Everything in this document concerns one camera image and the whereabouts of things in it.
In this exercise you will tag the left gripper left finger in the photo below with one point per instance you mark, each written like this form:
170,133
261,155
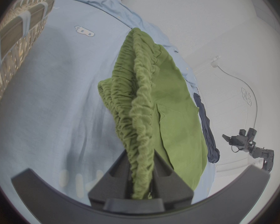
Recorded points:
114,185

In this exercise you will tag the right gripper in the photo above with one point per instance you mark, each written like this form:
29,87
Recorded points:
238,141

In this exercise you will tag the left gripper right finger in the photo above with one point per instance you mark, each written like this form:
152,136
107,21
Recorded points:
168,185

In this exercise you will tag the green shorts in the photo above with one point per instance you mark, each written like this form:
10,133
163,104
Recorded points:
175,115

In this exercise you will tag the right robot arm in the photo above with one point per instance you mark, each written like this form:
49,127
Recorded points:
263,153

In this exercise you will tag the dark blue garment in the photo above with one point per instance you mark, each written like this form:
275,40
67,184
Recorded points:
208,134

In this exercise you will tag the bed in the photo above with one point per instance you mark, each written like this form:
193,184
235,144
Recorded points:
49,90

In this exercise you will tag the round woven basket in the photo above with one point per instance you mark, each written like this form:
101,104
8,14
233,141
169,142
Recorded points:
16,38

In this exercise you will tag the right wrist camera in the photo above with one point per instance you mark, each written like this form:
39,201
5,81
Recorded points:
252,134

